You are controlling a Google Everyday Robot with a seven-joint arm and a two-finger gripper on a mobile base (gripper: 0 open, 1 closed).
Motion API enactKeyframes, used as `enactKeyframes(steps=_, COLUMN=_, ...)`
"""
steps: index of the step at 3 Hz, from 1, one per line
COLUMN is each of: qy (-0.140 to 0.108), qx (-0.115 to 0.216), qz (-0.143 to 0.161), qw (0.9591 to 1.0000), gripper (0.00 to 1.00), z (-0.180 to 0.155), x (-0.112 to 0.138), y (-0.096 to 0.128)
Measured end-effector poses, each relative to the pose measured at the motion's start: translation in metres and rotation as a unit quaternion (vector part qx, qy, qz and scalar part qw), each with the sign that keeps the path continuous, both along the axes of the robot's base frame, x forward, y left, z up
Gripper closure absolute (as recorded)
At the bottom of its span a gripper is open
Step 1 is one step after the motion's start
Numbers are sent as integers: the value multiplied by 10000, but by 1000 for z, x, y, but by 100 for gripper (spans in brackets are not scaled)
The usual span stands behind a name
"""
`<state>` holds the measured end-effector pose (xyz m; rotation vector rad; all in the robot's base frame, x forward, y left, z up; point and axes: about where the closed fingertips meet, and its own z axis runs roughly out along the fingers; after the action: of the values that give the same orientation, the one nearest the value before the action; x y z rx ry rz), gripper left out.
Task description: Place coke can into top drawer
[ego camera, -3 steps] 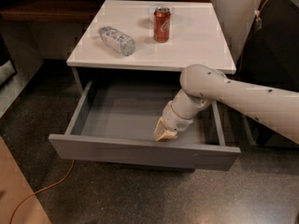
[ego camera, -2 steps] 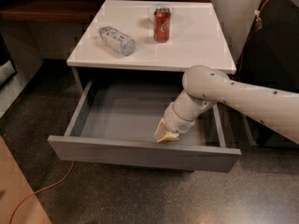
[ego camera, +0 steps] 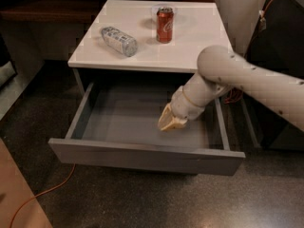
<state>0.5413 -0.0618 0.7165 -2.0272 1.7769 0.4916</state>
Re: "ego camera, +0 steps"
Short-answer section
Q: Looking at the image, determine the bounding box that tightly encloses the clear plastic water bottle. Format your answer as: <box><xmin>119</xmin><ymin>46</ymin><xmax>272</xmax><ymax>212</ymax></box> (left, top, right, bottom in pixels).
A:
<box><xmin>101</xmin><ymin>27</ymin><xmax>138</xmax><ymax>57</ymax></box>

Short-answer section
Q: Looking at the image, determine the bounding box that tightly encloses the orange extension cable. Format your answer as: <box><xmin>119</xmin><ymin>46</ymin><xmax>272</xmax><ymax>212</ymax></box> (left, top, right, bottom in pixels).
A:
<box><xmin>8</xmin><ymin>85</ymin><xmax>246</xmax><ymax>228</ymax></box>

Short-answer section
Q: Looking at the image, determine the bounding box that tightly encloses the red coke can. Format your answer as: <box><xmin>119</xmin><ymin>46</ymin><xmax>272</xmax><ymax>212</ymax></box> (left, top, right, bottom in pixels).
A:
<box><xmin>157</xmin><ymin>8</ymin><xmax>174</xmax><ymax>44</ymax></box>

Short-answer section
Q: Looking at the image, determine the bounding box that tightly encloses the grey top drawer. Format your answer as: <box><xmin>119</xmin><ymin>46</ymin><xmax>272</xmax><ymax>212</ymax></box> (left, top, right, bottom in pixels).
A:
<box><xmin>48</xmin><ymin>82</ymin><xmax>245</xmax><ymax>176</ymax></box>

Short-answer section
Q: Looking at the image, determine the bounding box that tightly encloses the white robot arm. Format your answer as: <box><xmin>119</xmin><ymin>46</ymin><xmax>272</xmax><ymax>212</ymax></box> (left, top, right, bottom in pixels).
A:
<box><xmin>158</xmin><ymin>46</ymin><xmax>304</xmax><ymax>131</ymax></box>

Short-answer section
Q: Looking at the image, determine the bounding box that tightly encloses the dark wooden shelf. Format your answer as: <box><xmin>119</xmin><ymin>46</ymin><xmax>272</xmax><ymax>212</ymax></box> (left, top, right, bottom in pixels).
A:
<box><xmin>0</xmin><ymin>0</ymin><xmax>216</xmax><ymax>26</ymax></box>

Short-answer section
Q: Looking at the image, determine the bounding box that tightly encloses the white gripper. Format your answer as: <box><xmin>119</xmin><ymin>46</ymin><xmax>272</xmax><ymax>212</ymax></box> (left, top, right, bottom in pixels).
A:
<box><xmin>158</xmin><ymin>86</ymin><xmax>205</xmax><ymax>131</ymax></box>

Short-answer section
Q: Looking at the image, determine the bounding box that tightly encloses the white top drawer cabinet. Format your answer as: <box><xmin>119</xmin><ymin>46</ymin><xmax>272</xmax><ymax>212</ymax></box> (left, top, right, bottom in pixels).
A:
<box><xmin>68</xmin><ymin>0</ymin><xmax>231</xmax><ymax>74</ymax></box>

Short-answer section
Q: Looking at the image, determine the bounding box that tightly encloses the power plug on cabinet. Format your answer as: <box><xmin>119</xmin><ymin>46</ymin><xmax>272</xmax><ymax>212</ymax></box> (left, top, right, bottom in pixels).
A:
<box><xmin>258</xmin><ymin>10</ymin><xmax>266</xmax><ymax>31</ymax></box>

